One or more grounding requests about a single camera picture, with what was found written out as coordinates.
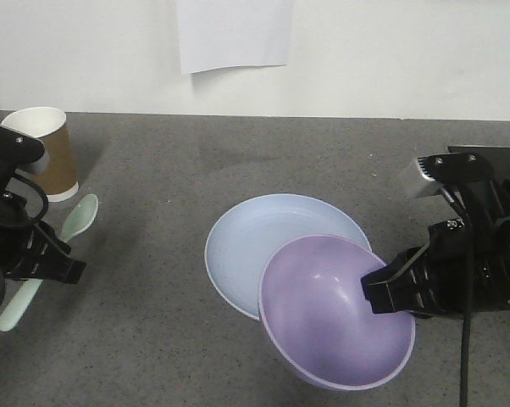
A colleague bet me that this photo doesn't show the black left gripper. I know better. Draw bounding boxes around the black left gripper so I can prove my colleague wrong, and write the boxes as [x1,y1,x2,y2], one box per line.
[0,187,86,283]

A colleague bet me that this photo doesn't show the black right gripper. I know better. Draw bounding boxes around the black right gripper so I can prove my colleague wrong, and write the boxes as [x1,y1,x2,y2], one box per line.
[361,216,510,319]

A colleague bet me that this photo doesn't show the mint green plastic spoon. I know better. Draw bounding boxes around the mint green plastic spoon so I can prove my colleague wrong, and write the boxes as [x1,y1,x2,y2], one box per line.
[0,193,99,332]

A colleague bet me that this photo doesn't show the purple plastic bowl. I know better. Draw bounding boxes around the purple plastic bowl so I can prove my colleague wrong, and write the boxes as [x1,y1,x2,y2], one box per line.
[258,235,415,391]

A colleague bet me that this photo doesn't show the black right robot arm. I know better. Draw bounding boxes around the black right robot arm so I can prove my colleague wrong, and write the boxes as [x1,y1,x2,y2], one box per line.
[361,146,510,318]

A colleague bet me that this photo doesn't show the brown paper cup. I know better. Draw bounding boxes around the brown paper cup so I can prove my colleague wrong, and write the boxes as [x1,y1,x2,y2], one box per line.
[1,107,79,203]

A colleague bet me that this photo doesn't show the light blue plastic plate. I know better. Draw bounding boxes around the light blue plastic plate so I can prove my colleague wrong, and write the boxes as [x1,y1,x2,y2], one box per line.
[204,193,371,321]

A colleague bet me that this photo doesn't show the grey stone countertop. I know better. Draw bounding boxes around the grey stone countertop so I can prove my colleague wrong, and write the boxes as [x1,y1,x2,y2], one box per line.
[0,113,510,406]

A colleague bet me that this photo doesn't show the white paper sheet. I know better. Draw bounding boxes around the white paper sheet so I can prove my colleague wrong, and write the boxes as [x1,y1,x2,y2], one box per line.
[175,0,294,74]

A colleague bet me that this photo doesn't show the black left camera cable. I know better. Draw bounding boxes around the black left camera cable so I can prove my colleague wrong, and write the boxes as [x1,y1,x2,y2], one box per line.
[0,173,49,318]

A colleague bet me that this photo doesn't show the black camera cable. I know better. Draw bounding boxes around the black camera cable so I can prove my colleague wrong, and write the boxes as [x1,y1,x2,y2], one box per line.
[0,173,49,318]
[441,181,476,407]

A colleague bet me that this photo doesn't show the black right camera cable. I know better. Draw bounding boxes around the black right camera cable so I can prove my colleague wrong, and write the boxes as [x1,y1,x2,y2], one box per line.
[441,181,476,407]

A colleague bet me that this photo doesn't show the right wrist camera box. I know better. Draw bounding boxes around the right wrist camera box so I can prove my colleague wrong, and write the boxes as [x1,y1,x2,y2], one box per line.
[398,153,493,200]

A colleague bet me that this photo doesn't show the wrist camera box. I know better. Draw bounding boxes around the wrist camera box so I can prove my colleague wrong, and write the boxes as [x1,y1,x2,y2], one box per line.
[398,153,493,200]
[0,125,49,183]

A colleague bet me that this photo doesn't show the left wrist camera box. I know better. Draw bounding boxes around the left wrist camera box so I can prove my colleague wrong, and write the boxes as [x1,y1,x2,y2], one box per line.
[0,125,49,183]

